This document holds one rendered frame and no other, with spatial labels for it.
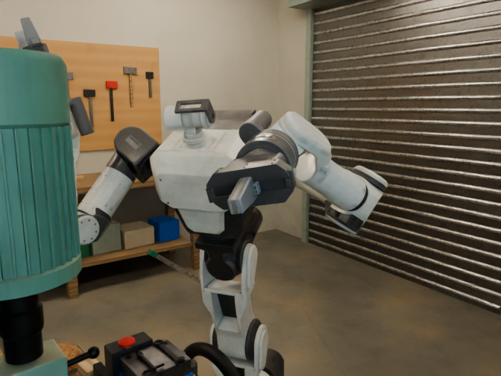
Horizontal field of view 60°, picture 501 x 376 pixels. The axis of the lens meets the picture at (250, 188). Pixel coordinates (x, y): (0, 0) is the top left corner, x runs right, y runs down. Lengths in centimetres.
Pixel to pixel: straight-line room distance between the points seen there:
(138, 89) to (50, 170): 357
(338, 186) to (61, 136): 48
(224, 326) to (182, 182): 60
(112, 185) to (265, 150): 69
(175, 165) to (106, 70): 298
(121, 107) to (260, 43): 168
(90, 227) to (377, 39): 321
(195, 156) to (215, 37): 350
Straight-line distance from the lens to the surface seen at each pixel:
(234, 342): 158
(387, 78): 388
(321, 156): 76
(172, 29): 438
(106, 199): 125
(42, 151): 61
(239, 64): 470
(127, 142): 128
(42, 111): 61
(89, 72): 404
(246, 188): 55
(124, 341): 86
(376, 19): 403
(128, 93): 413
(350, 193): 84
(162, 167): 118
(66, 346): 107
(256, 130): 70
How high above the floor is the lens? 144
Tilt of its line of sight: 11 degrees down
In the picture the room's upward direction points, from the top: straight up
